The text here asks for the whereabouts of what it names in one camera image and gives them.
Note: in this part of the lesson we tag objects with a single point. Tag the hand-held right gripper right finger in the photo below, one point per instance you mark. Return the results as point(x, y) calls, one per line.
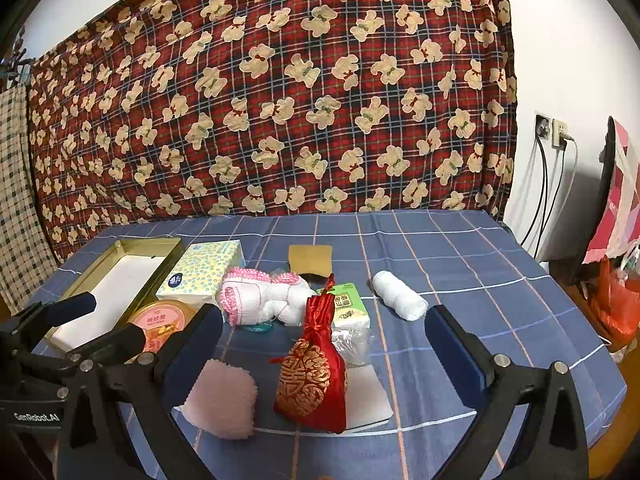
point(452, 350)

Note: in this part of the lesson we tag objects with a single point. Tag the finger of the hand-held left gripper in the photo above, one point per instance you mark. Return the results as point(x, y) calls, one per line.
point(70, 306)
point(117, 342)

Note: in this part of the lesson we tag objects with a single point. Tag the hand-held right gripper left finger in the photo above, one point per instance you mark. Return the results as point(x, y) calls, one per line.
point(197, 345)

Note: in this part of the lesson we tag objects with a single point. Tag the pink trimmed white knit cloth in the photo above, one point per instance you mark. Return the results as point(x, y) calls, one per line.
point(245, 292)

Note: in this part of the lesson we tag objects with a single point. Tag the gold metal tin box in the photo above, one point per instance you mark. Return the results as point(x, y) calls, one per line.
point(150, 246)

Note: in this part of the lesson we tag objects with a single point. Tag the clear plastic bag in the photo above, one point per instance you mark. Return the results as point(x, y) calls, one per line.
point(352, 347)

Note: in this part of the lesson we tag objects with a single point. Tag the red gold embroidered pouch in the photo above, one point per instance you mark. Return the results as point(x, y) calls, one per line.
point(307, 380)

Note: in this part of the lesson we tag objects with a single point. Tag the yellow sponge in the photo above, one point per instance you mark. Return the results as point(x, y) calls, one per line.
point(310, 257)

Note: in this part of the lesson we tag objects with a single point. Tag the round pink lidded tin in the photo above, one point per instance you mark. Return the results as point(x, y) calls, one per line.
point(160, 322)

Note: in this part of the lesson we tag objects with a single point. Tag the pink fluffy cloth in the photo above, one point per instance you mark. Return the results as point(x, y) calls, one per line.
point(222, 400)

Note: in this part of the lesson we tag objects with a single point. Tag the teal plastic wrapper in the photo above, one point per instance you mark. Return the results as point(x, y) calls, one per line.
point(257, 328)

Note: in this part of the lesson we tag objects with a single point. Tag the yellow dotted tissue pack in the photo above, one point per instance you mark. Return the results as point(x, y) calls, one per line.
point(200, 272)

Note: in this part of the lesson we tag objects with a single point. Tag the white rolled bandage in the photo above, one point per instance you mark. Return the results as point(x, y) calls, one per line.
point(400, 295)

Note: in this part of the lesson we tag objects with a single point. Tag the blue plaid bedsheet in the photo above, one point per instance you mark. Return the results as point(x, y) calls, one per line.
point(450, 260)

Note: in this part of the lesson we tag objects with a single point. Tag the white foam sheet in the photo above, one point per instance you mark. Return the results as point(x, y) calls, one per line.
point(367, 400)

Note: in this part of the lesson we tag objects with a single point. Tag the beige checked cloth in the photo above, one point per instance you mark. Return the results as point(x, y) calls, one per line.
point(20, 185)

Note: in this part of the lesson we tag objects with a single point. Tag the orange plastic bag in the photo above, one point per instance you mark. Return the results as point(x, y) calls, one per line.
point(615, 305)

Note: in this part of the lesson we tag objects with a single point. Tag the white green plastic bag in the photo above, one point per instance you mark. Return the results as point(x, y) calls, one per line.
point(631, 262)

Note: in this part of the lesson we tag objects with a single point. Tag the pink patterned board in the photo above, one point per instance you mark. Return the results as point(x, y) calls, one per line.
point(622, 200)

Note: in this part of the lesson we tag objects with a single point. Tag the red plaid teddy bear blanket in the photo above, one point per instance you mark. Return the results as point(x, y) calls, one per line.
point(300, 110)

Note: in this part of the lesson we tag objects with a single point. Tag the wall socket with white plug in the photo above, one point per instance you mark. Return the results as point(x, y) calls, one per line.
point(559, 134)

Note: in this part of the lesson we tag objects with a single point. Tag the wall socket with black plug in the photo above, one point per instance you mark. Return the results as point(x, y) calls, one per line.
point(542, 126)

